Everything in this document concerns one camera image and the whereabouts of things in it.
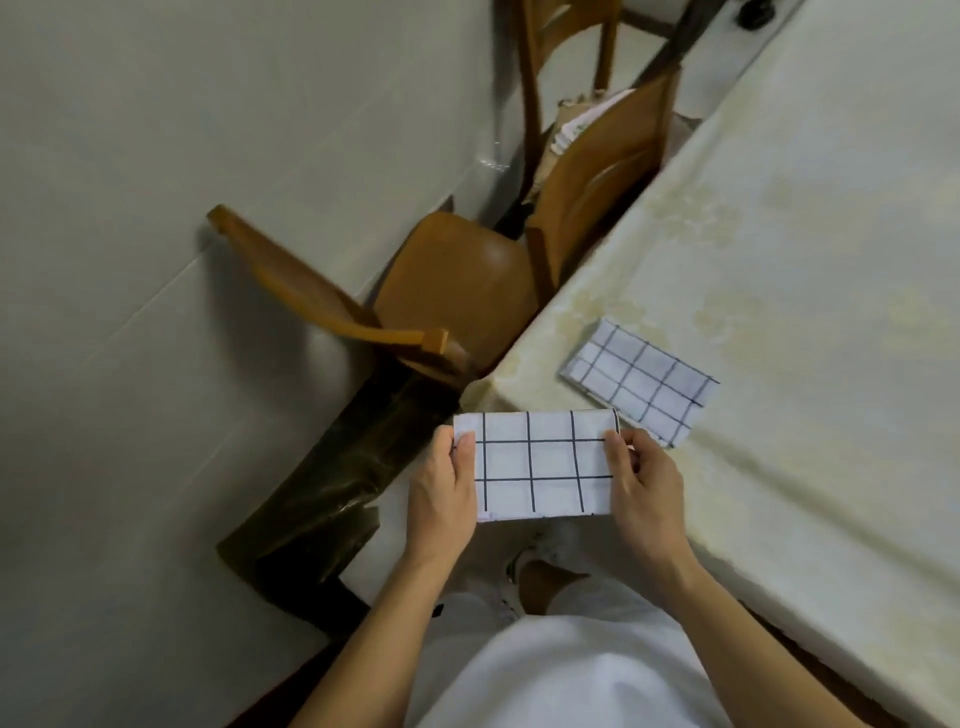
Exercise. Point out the person's left hand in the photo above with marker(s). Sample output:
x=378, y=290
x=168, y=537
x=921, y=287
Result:
x=439, y=502

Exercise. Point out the person's right hand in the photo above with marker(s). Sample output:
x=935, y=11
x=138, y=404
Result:
x=652, y=502

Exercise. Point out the person's right thumb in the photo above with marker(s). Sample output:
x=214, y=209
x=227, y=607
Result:
x=618, y=457

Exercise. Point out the person's left thumb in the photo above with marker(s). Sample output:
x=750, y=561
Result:
x=464, y=454

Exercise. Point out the white grid-pattern cloth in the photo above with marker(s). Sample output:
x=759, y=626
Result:
x=637, y=379
x=540, y=465

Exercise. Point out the person's left forearm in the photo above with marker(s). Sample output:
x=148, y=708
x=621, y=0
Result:
x=375, y=645

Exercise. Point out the person's right forearm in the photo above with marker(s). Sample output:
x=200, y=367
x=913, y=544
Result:
x=742, y=645

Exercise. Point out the folded white grid-pattern cloth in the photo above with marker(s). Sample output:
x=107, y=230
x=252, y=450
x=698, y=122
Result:
x=637, y=379

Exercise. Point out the dark brown plastic sheet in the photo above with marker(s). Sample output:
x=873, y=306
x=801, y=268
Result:
x=337, y=480

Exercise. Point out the person's white shorts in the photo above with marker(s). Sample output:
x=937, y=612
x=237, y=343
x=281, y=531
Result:
x=615, y=596

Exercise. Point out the person's leg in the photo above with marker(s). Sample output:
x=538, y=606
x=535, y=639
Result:
x=546, y=589

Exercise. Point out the wooden chair with round seat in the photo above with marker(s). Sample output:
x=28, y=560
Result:
x=450, y=277

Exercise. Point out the person's white shirt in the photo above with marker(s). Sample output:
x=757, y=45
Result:
x=555, y=675

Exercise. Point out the cream floral tablecloth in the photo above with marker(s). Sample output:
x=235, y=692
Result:
x=787, y=300

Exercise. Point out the wooden chair with wide backrest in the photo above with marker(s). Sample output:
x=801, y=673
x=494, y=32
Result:
x=600, y=180

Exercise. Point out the pile of folded fabrics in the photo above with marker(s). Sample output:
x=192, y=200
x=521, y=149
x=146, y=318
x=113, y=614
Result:
x=581, y=120

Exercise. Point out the dark slanted bar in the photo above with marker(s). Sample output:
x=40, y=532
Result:
x=671, y=41

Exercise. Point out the black object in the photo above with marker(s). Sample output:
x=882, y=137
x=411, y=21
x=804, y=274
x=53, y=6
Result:
x=757, y=11

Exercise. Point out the wooden chair with slim frame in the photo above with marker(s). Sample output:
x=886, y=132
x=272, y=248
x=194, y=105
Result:
x=534, y=67

